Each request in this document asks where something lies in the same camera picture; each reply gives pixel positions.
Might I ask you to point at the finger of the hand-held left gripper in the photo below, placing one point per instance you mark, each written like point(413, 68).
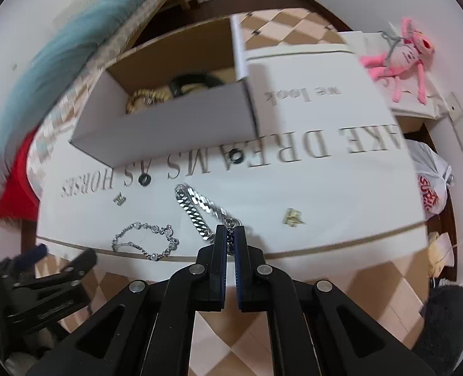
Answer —
point(31, 252)
point(74, 266)

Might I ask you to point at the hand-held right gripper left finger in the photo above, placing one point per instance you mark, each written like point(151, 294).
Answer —
point(223, 244)

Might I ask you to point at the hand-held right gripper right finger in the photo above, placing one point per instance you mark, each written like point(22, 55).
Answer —
point(238, 244)

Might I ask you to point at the white cardboard box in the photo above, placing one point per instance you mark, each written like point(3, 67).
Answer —
point(168, 125)

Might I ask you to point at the gold square earring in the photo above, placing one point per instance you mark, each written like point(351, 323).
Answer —
point(293, 216)

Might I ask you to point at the red cloth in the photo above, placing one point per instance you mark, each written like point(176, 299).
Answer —
point(17, 180)

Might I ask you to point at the small silver earring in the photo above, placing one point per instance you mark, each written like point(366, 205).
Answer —
point(119, 199)

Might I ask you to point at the white lettered checkered tablecloth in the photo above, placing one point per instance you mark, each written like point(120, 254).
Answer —
point(333, 164)

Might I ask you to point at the black bangle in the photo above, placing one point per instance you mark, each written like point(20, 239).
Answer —
point(194, 77)

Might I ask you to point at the teal blanket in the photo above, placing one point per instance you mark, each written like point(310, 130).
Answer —
point(59, 62)

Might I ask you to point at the beige crumpled cloth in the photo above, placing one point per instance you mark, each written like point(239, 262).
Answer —
point(441, 250)

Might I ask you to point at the white plastic bag red print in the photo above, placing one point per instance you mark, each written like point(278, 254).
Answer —
point(431, 180)

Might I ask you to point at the dark grey fuzzy cushion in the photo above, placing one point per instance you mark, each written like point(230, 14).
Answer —
point(445, 329)

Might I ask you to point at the pink plush toy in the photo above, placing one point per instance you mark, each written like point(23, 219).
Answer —
point(407, 53)

